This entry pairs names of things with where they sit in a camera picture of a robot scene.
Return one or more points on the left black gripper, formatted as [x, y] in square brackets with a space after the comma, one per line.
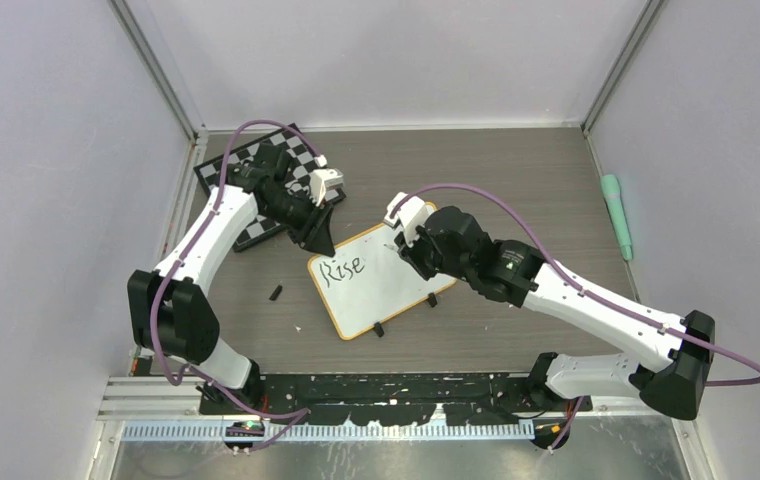
[315, 234]

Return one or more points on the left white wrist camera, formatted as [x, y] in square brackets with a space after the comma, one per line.
[323, 180]

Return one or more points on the yellow framed whiteboard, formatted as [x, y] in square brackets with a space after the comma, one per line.
[365, 283]

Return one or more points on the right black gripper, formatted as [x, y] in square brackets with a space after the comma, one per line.
[412, 253]

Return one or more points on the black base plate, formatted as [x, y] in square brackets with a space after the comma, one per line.
[401, 399]

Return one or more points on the mint green microphone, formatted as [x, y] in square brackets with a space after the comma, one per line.
[611, 191]

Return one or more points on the black marker cap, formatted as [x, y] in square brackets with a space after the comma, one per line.
[276, 293]

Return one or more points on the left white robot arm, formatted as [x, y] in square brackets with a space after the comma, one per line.
[170, 311]

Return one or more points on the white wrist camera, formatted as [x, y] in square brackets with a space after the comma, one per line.
[404, 216]
[323, 180]

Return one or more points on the black white checkerboard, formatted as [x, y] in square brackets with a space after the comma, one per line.
[302, 163]

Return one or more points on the black whiteboard foot left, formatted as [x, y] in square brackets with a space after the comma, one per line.
[378, 329]

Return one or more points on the aluminium frame rail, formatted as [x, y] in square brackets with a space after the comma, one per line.
[148, 409]

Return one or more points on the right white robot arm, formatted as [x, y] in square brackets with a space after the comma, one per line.
[663, 359]

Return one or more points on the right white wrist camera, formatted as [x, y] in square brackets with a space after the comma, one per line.
[404, 216]

